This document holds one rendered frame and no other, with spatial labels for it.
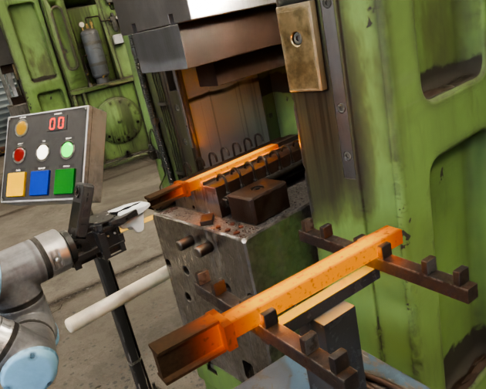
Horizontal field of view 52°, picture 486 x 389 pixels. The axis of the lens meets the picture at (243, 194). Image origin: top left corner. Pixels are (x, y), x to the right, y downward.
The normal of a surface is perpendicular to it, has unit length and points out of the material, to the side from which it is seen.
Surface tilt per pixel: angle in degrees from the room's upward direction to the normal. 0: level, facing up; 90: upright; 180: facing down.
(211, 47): 90
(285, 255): 90
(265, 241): 90
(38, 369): 94
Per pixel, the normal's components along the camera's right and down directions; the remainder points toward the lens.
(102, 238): 0.65, 0.13
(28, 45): 0.44, 0.19
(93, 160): 0.90, -0.04
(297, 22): -0.73, 0.36
